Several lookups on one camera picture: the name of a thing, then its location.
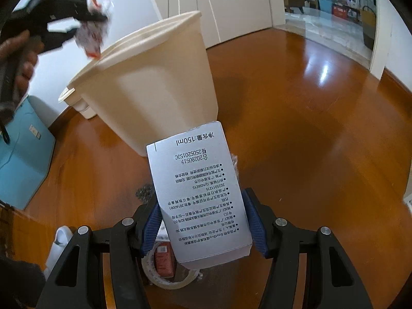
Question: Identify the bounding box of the red crate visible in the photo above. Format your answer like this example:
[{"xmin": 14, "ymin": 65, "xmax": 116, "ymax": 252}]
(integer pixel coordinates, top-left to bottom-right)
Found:
[{"xmin": 332, "ymin": 3, "xmax": 350, "ymax": 19}]

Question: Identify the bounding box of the clear tape roll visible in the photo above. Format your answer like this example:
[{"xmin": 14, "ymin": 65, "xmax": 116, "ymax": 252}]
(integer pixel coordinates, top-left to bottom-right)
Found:
[{"xmin": 142, "ymin": 234, "xmax": 199, "ymax": 289}]

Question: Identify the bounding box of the cream plastic waste bin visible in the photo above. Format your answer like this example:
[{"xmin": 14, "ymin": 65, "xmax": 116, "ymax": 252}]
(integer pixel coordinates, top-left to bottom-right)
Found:
[{"xmin": 66, "ymin": 10, "xmax": 219, "ymax": 158}]

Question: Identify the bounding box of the blue storage box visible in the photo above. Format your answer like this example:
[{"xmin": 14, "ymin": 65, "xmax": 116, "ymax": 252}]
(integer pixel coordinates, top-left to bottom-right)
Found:
[{"xmin": 0, "ymin": 96, "xmax": 56, "ymax": 210}]

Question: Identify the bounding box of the red white wrapper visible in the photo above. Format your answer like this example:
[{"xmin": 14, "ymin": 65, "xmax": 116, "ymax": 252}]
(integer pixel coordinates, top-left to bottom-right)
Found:
[{"xmin": 75, "ymin": 0, "xmax": 116, "ymax": 60}]

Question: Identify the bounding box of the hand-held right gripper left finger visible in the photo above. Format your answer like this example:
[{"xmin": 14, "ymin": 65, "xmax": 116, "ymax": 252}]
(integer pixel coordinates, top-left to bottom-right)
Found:
[{"xmin": 35, "ymin": 200, "xmax": 163, "ymax": 309}]

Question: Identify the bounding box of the small red box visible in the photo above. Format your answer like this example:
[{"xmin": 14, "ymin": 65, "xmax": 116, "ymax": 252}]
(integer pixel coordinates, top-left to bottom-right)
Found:
[{"xmin": 154, "ymin": 240, "xmax": 176, "ymax": 278}]

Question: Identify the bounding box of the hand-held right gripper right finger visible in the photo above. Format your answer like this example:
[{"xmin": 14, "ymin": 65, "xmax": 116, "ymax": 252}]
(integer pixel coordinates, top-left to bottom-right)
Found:
[{"xmin": 242, "ymin": 187, "xmax": 374, "ymax": 309}]

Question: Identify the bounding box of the white left slipper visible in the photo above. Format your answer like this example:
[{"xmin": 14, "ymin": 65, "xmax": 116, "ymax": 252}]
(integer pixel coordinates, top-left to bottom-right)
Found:
[{"xmin": 43, "ymin": 226, "xmax": 73, "ymax": 279}]

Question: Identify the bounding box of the white printed carton box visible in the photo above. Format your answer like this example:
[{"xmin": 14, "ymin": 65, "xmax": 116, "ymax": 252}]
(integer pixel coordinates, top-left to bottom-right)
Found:
[{"xmin": 146, "ymin": 121, "xmax": 253, "ymax": 269}]

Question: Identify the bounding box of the yellow bag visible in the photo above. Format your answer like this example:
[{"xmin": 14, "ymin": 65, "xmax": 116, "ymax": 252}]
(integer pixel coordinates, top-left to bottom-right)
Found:
[{"xmin": 360, "ymin": 6, "xmax": 378, "ymax": 49}]

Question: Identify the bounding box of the dark debris clump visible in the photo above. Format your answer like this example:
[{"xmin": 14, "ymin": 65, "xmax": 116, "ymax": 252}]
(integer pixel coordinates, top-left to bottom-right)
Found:
[{"xmin": 134, "ymin": 183, "xmax": 154, "ymax": 201}]

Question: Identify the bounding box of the small cream bin with lid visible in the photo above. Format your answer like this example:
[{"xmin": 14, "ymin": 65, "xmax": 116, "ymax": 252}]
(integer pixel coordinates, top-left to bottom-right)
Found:
[{"xmin": 58, "ymin": 87, "xmax": 98, "ymax": 120}]

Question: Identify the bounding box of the white door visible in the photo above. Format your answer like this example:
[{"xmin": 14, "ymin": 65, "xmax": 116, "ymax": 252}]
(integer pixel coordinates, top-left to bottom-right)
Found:
[{"xmin": 142, "ymin": 0, "xmax": 286, "ymax": 49}]

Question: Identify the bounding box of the person's left hand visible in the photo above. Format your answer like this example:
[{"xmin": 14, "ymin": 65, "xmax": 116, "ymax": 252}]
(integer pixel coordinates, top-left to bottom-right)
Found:
[{"xmin": 0, "ymin": 30, "xmax": 46, "ymax": 101}]

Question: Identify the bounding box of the clear plastic wrapper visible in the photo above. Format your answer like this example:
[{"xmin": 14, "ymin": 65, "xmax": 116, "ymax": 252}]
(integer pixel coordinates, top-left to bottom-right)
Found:
[{"xmin": 230, "ymin": 153, "xmax": 241, "ymax": 181}]

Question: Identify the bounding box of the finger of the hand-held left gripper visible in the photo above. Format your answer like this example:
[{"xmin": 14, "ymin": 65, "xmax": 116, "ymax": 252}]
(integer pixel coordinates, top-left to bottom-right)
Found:
[
  {"xmin": 47, "ymin": 22, "xmax": 81, "ymax": 51},
  {"xmin": 53, "ymin": 0, "xmax": 110, "ymax": 22}
]

